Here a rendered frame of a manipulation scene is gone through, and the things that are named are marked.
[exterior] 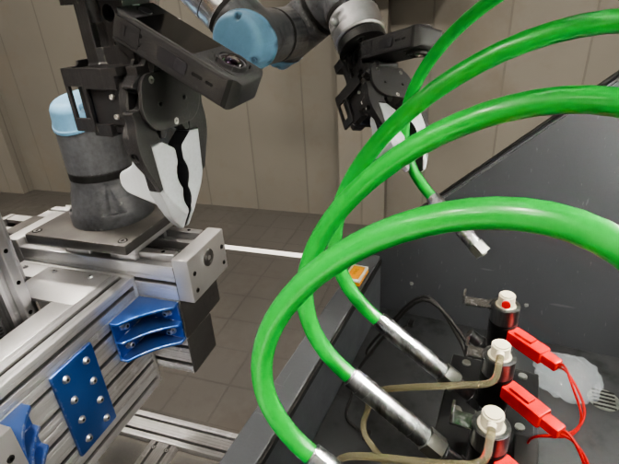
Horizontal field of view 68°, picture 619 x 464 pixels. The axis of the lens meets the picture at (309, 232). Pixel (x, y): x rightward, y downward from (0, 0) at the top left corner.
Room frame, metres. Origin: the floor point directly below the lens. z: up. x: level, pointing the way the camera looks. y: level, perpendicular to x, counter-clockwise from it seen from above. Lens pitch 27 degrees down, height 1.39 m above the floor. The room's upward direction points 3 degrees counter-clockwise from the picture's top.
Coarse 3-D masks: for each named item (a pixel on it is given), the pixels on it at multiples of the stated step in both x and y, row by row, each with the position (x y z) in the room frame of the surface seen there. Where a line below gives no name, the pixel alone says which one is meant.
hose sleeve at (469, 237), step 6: (432, 198) 0.53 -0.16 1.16; (438, 198) 0.53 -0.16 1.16; (456, 234) 0.50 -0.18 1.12; (462, 234) 0.49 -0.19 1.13; (468, 234) 0.49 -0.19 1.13; (474, 234) 0.49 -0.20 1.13; (462, 240) 0.49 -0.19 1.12; (468, 240) 0.49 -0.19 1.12; (474, 240) 0.48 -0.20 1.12; (468, 246) 0.49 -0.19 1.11
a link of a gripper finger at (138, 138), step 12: (132, 120) 0.36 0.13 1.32; (132, 132) 0.36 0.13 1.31; (144, 132) 0.37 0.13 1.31; (156, 132) 0.38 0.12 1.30; (132, 144) 0.36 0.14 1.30; (144, 144) 0.36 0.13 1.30; (132, 156) 0.36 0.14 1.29; (144, 156) 0.36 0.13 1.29; (144, 168) 0.36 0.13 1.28; (156, 168) 0.37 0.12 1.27; (156, 180) 0.37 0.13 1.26
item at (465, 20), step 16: (480, 0) 0.50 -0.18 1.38; (496, 0) 0.49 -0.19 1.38; (464, 16) 0.51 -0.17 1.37; (480, 16) 0.51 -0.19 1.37; (448, 32) 0.53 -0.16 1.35; (432, 48) 0.54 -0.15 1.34; (432, 64) 0.54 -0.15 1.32; (416, 80) 0.55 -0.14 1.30; (416, 176) 0.55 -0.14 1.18; (432, 192) 0.54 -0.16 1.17
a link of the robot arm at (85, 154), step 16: (64, 96) 0.84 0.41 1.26; (64, 112) 0.77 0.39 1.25; (80, 112) 0.77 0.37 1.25; (64, 128) 0.77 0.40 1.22; (64, 144) 0.78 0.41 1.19; (80, 144) 0.77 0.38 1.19; (96, 144) 0.78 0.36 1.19; (112, 144) 0.79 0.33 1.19; (64, 160) 0.79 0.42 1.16; (80, 160) 0.77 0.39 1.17; (96, 160) 0.77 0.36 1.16; (112, 160) 0.79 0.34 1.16; (128, 160) 0.82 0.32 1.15
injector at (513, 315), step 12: (492, 300) 0.39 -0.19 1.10; (492, 312) 0.38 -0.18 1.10; (504, 312) 0.37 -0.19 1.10; (516, 312) 0.37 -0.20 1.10; (492, 324) 0.38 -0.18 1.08; (504, 324) 0.37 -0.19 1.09; (516, 324) 0.37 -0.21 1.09; (480, 336) 0.39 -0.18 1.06; (492, 336) 0.37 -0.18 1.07; (504, 336) 0.37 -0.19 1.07
